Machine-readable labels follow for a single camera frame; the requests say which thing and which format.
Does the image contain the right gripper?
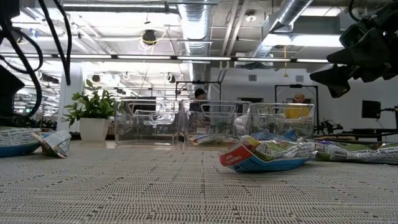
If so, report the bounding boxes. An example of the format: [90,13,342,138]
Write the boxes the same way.
[309,1,398,99]

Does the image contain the blue green granola bar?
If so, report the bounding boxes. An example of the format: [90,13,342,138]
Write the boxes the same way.
[284,129,299,141]

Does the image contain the blue white granola bar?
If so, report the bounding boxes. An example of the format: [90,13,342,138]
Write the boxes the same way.
[0,127,42,158]

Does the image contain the green white granola bar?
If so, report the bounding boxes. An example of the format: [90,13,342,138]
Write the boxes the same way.
[190,133,240,146]

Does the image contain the black monitor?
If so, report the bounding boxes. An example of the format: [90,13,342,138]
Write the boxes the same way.
[361,100,382,119]

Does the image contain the person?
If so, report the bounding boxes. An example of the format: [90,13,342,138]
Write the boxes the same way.
[283,93,312,119]
[188,88,211,113]

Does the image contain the dark background desk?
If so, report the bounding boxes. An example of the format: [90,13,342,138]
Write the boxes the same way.
[313,126,398,141]

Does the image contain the clear plastic bin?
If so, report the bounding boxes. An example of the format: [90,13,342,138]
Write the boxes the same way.
[248,102,315,142]
[114,98,183,146]
[182,99,252,147]

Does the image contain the white ceiling sensor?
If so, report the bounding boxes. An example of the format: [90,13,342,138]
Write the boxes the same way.
[244,9,257,23]

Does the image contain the grey woven mat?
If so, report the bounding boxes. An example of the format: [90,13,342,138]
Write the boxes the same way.
[0,145,398,224]

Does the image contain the black ceiling device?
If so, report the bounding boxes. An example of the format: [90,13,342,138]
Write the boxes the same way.
[142,29,158,47]

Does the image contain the long ceiling light strip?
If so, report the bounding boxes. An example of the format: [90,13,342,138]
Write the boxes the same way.
[5,53,343,64]

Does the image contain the green plant in white pot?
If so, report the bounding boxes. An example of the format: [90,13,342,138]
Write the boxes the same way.
[62,79,116,142]

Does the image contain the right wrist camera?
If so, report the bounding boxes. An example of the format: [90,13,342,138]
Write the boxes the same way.
[339,21,369,49]

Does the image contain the black frame stand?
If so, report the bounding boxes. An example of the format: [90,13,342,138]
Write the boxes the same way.
[274,83,320,133]

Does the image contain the yellow hanging cord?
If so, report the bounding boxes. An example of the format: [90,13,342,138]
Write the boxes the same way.
[282,45,289,78]

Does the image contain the silver slanted ceiling duct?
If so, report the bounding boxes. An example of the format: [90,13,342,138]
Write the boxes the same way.
[248,0,314,60]

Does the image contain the silver vertical duct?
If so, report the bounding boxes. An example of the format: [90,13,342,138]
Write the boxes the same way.
[177,0,215,100]

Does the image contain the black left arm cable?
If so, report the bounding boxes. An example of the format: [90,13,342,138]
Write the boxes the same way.
[0,0,73,118]

